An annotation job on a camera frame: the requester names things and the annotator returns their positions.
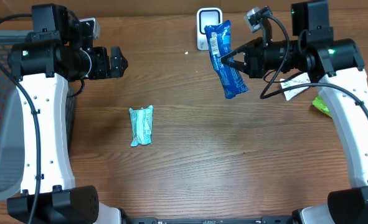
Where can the grey plastic basket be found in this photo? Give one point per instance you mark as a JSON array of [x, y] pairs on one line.
[[11, 139]]

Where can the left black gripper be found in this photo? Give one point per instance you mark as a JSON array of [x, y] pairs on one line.
[[104, 68]]

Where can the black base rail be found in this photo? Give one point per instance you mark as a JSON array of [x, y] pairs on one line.
[[218, 220]]

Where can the white tube gold cap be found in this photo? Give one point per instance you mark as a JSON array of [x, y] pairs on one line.
[[299, 79]]

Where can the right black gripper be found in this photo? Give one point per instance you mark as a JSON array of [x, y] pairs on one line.
[[252, 63]]

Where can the green snack bag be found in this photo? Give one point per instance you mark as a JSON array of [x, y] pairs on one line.
[[320, 105]]

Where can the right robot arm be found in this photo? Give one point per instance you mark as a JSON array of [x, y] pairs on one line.
[[337, 70]]

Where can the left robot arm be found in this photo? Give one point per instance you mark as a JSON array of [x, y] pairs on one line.
[[58, 51]]

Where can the blue snack bar wrapper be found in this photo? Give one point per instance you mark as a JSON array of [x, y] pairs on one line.
[[219, 42]]

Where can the teal tissue pack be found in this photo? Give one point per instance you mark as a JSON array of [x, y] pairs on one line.
[[142, 125]]

